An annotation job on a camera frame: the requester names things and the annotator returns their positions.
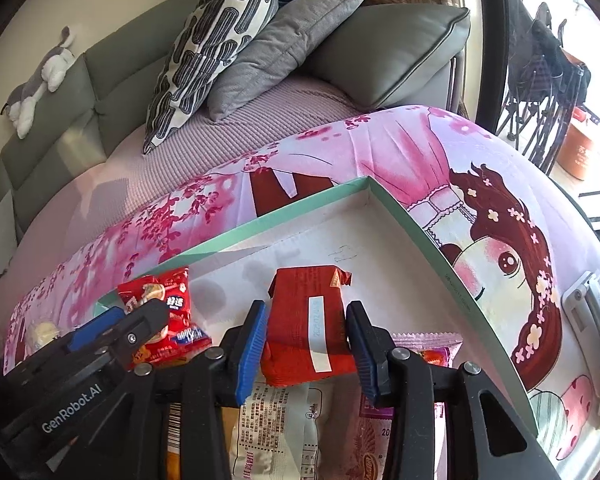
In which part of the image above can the pink ribbed cover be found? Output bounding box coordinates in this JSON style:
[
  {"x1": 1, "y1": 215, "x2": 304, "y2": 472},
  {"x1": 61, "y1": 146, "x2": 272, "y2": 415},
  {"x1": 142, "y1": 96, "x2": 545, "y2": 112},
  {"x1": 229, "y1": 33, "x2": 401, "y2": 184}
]
[{"x1": 0, "y1": 77, "x2": 361, "y2": 281}]

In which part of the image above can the grey pillow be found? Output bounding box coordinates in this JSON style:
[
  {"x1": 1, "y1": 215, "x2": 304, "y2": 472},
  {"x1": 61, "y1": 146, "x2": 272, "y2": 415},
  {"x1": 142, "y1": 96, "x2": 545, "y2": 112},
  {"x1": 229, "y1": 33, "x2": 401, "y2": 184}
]
[{"x1": 206, "y1": 0, "x2": 375, "y2": 122}]

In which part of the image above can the red cartoon snack packet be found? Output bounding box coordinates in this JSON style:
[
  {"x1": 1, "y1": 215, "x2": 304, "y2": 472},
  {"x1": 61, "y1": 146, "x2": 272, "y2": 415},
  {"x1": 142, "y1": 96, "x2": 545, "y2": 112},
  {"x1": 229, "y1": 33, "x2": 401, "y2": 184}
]
[{"x1": 116, "y1": 266, "x2": 213, "y2": 368}]

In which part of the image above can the orange bucket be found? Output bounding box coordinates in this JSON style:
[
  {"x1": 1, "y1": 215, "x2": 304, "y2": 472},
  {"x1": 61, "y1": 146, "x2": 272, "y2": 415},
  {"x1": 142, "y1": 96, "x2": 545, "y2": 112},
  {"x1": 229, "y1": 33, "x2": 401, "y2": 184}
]
[{"x1": 557, "y1": 107, "x2": 600, "y2": 181}]

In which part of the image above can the dark window frame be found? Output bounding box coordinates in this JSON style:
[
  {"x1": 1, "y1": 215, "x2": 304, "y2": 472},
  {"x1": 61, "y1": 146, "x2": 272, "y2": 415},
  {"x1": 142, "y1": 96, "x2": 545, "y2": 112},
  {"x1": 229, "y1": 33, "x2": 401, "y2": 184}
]
[{"x1": 472, "y1": 0, "x2": 526, "y2": 136}]

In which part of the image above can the white green snack packet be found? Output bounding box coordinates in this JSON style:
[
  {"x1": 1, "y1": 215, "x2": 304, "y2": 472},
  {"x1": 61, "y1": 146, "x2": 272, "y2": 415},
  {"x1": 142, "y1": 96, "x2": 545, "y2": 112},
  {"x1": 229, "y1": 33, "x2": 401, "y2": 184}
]
[{"x1": 227, "y1": 377, "x2": 331, "y2": 480}]

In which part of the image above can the black folding chair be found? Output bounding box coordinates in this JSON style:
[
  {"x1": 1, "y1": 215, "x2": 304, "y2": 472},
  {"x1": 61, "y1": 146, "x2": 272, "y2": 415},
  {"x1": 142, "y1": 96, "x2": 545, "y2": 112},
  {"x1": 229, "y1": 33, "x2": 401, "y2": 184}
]
[{"x1": 497, "y1": 0, "x2": 593, "y2": 176}]

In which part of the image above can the grey phone holder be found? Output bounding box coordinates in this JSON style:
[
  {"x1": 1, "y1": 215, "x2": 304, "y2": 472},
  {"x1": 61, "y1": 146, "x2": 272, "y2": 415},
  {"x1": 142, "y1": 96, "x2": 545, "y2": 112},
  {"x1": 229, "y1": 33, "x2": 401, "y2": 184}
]
[{"x1": 562, "y1": 242, "x2": 600, "y2": 430}]

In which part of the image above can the clear bun packet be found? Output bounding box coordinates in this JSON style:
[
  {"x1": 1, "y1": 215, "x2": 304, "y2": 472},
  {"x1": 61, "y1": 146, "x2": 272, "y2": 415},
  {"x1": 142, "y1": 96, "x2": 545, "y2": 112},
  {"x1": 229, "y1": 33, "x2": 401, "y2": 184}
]
[{"x1": 27, "y1": 321, "x2": 61, "y2": 351}]

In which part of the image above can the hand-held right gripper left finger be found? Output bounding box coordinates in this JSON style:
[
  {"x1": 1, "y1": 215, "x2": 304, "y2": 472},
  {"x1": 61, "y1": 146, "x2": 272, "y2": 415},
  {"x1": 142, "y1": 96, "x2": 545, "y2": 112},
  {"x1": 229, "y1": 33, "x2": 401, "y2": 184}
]
[{"x1": 135, "y1": 300, "x2": 268, "y2": 480}]

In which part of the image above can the orange snack packet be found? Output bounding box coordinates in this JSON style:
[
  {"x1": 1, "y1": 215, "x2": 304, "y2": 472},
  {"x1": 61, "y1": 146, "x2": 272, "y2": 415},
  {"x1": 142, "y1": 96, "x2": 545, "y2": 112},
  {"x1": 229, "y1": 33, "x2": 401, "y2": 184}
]
[{"x1": 164, "y1": 400, "x2": 241, "y2": 480}]

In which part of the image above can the teal cardboard tray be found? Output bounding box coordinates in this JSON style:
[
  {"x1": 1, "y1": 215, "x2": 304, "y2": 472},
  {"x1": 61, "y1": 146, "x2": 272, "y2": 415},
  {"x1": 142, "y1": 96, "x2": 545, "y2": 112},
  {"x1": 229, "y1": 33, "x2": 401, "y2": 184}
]
[{"x1": 92, "y1": 176, "x2": 540, "y2": 480}]

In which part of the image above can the grey sofa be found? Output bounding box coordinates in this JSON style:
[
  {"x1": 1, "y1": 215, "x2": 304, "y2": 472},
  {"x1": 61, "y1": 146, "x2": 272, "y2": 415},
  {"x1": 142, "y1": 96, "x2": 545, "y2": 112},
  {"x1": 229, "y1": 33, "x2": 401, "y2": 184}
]
[{"x1": 0, "y1": 0, "x2": 472, "y2": 241}]

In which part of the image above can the black white patterned pillow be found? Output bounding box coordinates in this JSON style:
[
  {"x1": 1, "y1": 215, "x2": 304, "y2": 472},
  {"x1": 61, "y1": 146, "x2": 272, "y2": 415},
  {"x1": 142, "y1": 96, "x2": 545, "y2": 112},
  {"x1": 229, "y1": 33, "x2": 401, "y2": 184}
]
[{"x1": 142, "y1": 0, "x2": 280, "y2": 156}]

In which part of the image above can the pink snack packet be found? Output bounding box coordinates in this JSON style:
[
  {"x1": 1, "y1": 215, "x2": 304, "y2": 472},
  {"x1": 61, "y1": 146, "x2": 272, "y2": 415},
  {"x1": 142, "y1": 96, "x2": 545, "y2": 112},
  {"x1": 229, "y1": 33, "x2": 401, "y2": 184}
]
[{"x1": 357, "y1": 332, "x2": 463, "y2": 480}]

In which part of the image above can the red cake snack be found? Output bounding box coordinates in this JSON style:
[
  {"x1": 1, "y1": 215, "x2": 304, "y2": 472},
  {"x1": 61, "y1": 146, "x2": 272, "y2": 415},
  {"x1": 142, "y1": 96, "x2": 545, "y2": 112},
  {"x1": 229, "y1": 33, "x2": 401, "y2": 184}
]
[{"x1": 260, "y1": 266, "x2": 358, "y2": 388}]

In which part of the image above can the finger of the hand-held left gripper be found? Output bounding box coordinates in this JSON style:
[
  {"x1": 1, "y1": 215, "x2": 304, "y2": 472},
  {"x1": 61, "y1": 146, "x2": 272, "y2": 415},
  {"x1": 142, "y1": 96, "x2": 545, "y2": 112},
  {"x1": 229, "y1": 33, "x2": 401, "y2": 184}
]
[
  {"x1": 62, "y1": 306, "x2": 127, "y2": 353},
  {"x1": 80, "y1": 300, "x2": 172, "y2": 373}
]

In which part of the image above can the grey white plush toy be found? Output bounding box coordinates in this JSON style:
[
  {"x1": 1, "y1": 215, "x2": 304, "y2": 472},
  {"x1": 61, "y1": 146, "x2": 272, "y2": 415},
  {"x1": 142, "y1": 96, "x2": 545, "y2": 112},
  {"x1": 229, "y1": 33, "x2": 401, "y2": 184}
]
[{"x1": 0, "y1": 25, "x2": 78, "y2": 140}]

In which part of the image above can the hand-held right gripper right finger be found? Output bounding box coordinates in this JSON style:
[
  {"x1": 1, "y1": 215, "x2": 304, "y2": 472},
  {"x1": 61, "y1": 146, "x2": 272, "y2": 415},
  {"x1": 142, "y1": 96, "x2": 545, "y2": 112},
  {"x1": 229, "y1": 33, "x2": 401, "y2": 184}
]
[{"x1": 345, "y1": 301, "x2": 546, "y2": 480}]

